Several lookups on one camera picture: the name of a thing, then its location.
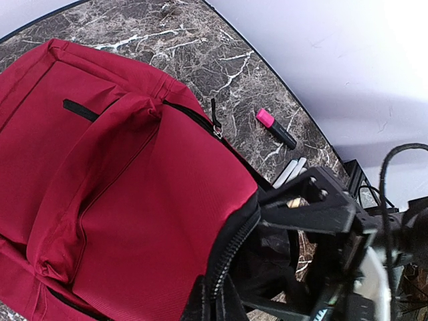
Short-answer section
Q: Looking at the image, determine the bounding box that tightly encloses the pink black highlighter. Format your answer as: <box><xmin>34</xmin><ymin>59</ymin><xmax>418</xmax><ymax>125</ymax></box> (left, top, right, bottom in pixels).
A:
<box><xmin>256</xmin><ymin>108</ymin><xmax>297</xmax><ymax>150</ymax></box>

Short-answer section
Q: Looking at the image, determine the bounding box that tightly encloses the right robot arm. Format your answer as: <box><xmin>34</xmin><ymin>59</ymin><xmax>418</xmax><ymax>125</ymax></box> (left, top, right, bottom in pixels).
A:
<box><xmin>240</xmin><ymin>143</ymin><xmax>427</xmax><ymax>320</ymax></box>

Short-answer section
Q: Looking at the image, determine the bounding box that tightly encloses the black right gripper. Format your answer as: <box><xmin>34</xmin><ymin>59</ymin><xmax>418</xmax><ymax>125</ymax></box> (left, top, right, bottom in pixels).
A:
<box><xmin>240</xmin><ymin>167</ymin><xmax>418</xmax><ymax>321</ymax></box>

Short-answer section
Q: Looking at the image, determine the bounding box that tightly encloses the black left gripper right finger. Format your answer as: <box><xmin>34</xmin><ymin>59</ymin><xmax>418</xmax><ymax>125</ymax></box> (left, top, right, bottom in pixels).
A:
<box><xmin>215</xmin><ymin>275</ymin><xmax>249</xmax><ymax>321</ymax></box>

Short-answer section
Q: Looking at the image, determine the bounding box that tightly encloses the purple cap marker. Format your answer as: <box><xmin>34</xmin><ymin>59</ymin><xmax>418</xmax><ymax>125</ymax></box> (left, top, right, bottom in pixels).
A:
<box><xmin>286</xmin><ymin>157</ymin><xmax>307</xmax><ymax>183</ymax></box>

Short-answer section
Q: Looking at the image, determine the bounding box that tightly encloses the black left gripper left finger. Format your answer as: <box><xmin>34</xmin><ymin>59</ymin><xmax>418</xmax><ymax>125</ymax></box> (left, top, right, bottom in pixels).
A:
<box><xmin>180</xmin><ymin>277</ymin><xmax>215</xmax><ymax>321</ymax></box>

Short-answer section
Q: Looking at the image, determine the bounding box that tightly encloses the yellow pink pastel highlighter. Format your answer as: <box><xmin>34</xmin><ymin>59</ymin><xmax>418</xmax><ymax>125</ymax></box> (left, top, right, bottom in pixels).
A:
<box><xmin>287</xmin><ymin>197</ymin><xmax>307</xmax><ymax>209</ymax></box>

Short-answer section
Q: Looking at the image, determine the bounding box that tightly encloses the red student backpack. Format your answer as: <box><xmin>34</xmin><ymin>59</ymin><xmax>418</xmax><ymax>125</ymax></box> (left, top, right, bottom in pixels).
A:
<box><xmin>0</xmin><ymin>37</ymin><xmax>302</xmax><ymax>321</ymax></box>

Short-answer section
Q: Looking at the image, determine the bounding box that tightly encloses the teal cap marker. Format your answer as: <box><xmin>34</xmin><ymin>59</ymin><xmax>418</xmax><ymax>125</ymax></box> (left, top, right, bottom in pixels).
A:
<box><xmin>273</xmin><ymin>159</ymin><xmax>298</xmax><ymax>189</ymax></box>

